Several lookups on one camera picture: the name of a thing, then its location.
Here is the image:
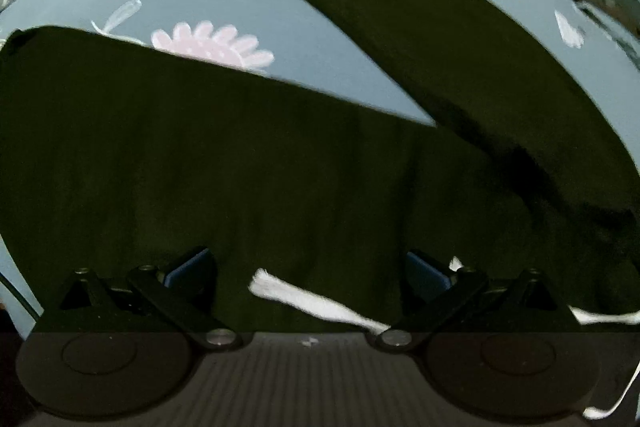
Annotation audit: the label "lower teal pillow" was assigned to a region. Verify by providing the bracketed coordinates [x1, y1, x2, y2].
[579, 0, 640, 73]

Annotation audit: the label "blue floral bed sheet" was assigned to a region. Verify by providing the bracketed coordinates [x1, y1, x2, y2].
[1, 0, 639, 138]

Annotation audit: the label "black drawstring pants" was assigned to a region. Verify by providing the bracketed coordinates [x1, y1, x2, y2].
[0, 0, 640, 422]

